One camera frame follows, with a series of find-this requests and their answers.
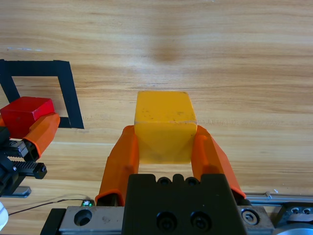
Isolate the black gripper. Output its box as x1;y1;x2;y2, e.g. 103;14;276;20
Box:
0;112;61;198

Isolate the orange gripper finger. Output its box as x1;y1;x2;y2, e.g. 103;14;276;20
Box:
94;125;140;207
192;125;246;199

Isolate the red cube block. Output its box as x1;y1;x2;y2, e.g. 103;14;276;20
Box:
0;96;56;139

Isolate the yellow cube block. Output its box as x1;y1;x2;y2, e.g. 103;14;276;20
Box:
134;91;198;165

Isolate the black tape square outline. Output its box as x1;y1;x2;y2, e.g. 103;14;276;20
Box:
0;59;85;130

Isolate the thin black arm wire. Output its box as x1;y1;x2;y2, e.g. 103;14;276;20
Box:
8;198;95;216

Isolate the white wrist ring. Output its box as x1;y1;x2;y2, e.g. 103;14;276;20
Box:
0;200;10;228

